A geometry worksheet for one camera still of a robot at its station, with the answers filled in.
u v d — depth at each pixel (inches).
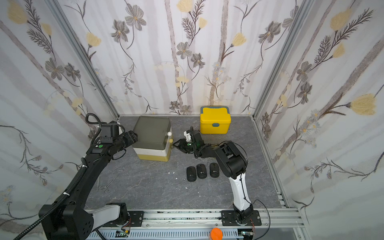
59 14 27.2
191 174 34.2
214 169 35.4
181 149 34.8
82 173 18.0
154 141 32.8
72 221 14.9
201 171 34.9
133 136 28.9
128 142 28.2
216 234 24.7
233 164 22.1
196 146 31.9
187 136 36.7
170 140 36.4
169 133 34.3
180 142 35.3
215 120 38.8
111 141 23.4
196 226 29.2
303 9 27.2
